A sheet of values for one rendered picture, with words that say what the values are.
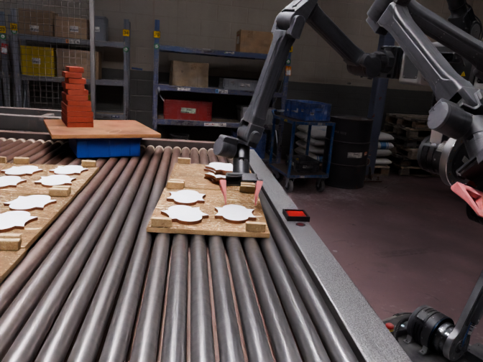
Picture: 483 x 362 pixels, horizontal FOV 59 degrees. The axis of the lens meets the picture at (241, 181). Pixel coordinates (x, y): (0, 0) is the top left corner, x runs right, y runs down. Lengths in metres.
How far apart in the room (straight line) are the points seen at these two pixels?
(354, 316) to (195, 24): 5.90
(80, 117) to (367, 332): 1.77
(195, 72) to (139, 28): 1.10
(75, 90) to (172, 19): 4.38
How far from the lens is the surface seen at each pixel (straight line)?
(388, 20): 1.18
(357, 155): 5.52
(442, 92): 1.04
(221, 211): 1.33
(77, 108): 2.27
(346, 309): 0.95
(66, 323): 0.86
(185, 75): 5.92
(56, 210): 1.38
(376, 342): 0.87
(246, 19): 6.66
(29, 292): 0.98
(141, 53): 6.50
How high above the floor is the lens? 1.38
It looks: 15 degrees down
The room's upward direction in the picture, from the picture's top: 4 degrees clockwise
